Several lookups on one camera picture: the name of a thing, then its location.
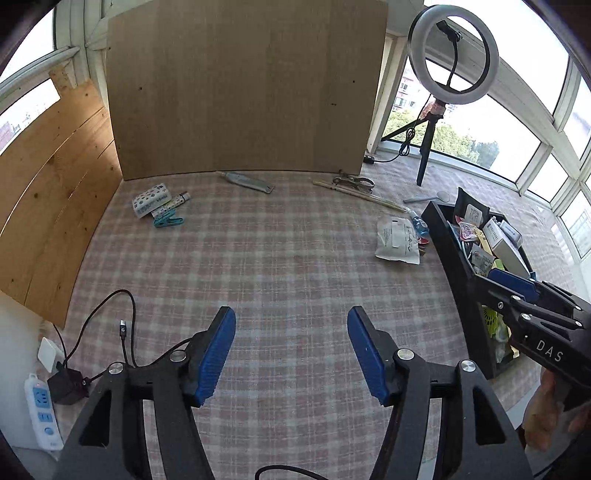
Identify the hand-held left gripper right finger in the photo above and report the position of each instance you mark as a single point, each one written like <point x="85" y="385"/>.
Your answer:
<point x="369" y="360"/>

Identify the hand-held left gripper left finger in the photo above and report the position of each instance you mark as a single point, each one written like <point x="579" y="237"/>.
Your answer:
<point x="214" y="360"/>

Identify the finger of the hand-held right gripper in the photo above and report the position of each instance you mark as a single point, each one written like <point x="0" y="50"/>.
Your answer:
<point x="515" y="286"/>
<point x="505" y="302"/>

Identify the black storage box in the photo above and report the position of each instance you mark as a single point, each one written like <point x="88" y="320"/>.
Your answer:
<point x="457" y="277"/>

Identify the plaid cloth covered desktop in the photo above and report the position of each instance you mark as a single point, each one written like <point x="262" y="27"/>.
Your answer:
<point x="277" y="258"/>

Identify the person's right hand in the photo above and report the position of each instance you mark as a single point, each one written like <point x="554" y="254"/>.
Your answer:
<point x="545" y="420"/>

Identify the small white box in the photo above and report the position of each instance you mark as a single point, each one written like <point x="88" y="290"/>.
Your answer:
<point x="503" y="229"/>

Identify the white card packet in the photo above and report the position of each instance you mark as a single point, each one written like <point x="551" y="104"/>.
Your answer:
<point x="475" y="213"/>

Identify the red candy sachet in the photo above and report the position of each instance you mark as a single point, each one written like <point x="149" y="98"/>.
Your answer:
<point x="425" y="239"/>

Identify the blue white small tube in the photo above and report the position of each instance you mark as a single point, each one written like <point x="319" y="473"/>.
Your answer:
<point x="419" y="224"/>

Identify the white plastic spoon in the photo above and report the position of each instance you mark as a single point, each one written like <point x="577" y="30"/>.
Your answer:
<point x="429" y="197"/>

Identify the white printed plastic bag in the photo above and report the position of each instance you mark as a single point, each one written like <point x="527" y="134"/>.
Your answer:
<point x="397" y="240"/>

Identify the teal plastic clip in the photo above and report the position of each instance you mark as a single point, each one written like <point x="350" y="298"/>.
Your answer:
<point x="168" y="221"/>

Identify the black power adapter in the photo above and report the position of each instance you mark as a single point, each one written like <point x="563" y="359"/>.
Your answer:
<point x="68" y="386"/>

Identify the patterned slim tube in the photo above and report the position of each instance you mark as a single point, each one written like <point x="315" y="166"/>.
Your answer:
<point x="171" y="203"/>

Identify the white charger plug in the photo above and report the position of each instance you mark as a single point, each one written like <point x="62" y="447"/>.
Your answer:
<point x="51" y="354"/>

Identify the sleeved wooden chopsticks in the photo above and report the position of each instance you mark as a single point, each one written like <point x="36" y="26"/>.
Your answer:
<point x="360" y="194"/>

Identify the white patterned tissue pack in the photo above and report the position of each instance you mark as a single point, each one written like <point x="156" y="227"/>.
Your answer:
<point x="151" y="199"/>

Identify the white power strip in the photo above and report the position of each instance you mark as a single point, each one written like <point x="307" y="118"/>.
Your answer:
<point x="44" y="410"/>

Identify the pine wood side board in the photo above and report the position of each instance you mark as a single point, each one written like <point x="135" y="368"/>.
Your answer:
<point x="55" y="184"/>

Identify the light wooden backboard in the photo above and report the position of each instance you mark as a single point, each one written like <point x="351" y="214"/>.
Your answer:
<point x="244" y="92"/>

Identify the white window frame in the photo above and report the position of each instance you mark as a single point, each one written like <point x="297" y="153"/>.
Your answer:
<point x="94" y="41"/>

